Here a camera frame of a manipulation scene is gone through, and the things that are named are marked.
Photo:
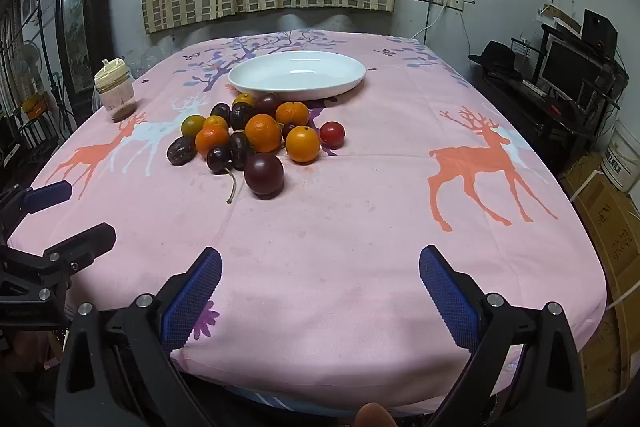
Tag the glass jar with beige lid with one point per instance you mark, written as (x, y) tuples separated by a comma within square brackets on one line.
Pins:
[(115, 92)]

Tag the small dark plum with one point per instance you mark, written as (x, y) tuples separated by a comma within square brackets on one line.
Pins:
[(219, 159), (289, 131)]

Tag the black hat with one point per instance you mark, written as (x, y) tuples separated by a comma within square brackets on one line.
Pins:
[(492, 54)]

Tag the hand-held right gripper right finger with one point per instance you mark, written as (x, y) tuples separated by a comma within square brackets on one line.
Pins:
[(447, 302)]

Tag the dark wrinkled date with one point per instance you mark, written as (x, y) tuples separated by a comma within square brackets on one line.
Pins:
[(220, 111), (242, 114), (239, 149), (181, 151)]

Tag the thin fruit stem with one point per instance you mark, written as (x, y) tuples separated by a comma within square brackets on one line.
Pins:
[(233, 184)]

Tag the black desk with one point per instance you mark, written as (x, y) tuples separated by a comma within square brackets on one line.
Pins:
[(535, 117)]

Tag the red cherry tomato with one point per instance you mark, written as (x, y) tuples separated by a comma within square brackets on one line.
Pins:
[(332, 134)]

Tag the dark red tomato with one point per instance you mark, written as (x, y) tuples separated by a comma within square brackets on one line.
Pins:
[(267, 104)]

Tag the white oval plate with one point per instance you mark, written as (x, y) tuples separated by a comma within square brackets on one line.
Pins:
[(300, 77)]

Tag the white standing fan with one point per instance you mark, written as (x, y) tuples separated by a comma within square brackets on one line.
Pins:
[(25, 57)]

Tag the large dark purple plum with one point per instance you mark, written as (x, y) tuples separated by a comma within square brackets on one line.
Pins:
[(263, 176)]

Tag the white socket strip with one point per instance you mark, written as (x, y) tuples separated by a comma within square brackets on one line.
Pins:
[(447, 0)]

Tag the dark wooden framed mirror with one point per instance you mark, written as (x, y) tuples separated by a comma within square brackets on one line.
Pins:
[(80, 22)]

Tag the person's right hand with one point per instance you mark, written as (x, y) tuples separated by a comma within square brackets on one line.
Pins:
[(373, 416)]

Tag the yellow orange tangerine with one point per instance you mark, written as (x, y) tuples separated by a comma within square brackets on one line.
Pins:
[(244, 99)]

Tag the white plastic bucket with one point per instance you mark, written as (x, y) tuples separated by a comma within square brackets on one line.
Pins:
[(620, 162)]

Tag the small orange tangerine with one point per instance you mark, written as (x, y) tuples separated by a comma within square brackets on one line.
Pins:
[(216, 122)]

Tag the black speaker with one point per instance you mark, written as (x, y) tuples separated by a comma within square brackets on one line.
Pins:
[(599, 32)]

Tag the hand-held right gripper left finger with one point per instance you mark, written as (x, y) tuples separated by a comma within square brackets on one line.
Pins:
[(192, 302)]

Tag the pink deer printed tablecloth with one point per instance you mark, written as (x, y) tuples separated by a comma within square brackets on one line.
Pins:
[(350, 217)]

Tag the black computer monitor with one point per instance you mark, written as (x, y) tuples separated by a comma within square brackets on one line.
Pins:
[(567, 69)]

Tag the green yellow tangerine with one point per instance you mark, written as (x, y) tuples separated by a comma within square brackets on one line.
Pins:
[(193, 125)]

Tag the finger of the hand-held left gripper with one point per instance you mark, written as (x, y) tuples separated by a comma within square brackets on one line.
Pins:
[(47, 198), (85, 244)]

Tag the black tripod stand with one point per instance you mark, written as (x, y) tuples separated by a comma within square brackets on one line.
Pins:
[(42, 52)]

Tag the brown cardboard box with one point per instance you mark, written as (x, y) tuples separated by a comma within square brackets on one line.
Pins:
[(607, 227)]

